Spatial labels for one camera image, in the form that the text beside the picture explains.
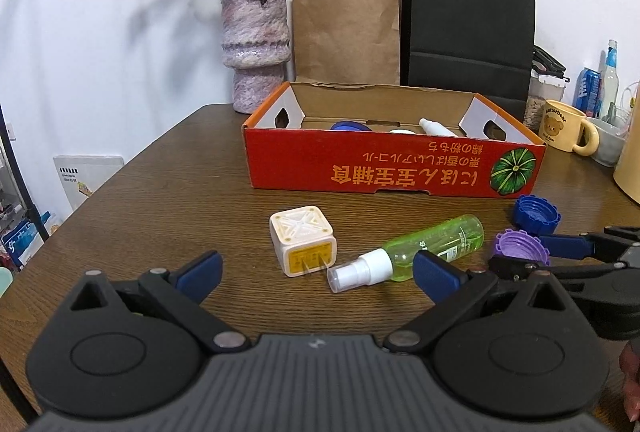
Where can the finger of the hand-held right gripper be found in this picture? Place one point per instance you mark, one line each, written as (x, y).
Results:
(562, 246)
(580, 269)

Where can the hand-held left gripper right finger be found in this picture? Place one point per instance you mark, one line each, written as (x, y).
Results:
(437, 277)

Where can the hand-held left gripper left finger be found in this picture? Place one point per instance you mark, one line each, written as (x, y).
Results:
(200, 269)

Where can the purple bottle cap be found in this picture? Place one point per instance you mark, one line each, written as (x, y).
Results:
(520, 244)

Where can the red cardboard box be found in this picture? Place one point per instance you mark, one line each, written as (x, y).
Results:
(380, 167)

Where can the person's right hand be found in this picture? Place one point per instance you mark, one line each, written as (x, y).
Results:
(632, 382)

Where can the green spray bottle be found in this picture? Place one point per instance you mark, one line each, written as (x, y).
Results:
(430, 247)

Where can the blue bottle cap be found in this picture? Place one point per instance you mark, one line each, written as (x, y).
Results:
(537, 214)

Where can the white cube container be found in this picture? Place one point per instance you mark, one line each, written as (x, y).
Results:
(302, 237)

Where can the cream rounded container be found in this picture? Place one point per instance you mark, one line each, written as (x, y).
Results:
(630, 157)

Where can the yellow bear mug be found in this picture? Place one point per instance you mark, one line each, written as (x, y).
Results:
(560, 127)

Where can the white printed sign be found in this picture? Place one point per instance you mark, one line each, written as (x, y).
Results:
(85, 179)

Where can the white small bottle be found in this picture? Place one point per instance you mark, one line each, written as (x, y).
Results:
(436, 127)

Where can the white round lid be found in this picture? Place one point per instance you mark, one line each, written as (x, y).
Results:
(403, 131)

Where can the clear jar with black lid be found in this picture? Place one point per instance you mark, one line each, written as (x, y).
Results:
(542, 97)

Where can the blue snack packet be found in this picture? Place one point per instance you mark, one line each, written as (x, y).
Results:
(587, 92)

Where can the clear glass cup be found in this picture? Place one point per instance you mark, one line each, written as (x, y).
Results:
(631, 104)

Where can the clear glass bottle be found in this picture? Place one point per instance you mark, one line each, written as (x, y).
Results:
(610, 82)

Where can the blue round lid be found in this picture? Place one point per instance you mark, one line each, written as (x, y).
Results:
(351, 126)

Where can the blue packets on rack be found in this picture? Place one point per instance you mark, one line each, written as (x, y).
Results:
(22, 237)

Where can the black metal rack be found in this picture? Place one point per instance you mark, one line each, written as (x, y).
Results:
(17, 172)

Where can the mottled pink ceramic vase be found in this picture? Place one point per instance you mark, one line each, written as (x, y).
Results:
(255, 42)

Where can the black paper bag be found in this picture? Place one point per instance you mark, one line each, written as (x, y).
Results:
(470, 22)

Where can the brown paper bag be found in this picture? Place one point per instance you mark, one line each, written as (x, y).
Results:
(345, 32)

